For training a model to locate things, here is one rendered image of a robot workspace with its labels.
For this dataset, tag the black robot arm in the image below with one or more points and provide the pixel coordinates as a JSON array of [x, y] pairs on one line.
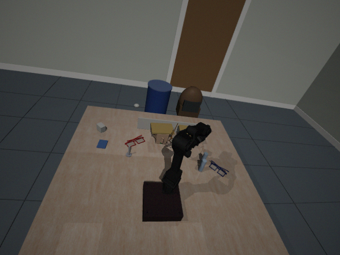
[[181, 144]]

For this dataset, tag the red-framed glasses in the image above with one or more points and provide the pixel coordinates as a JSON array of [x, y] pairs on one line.
[[138, 140]]

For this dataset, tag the tan rectangular block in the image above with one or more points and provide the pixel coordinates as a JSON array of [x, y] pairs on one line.
[[182, 127]]

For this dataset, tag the grey rectangular panel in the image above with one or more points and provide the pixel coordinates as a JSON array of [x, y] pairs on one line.
[[144, 123]]

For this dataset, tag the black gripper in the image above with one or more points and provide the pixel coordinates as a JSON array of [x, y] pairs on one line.
[[188, 153]]

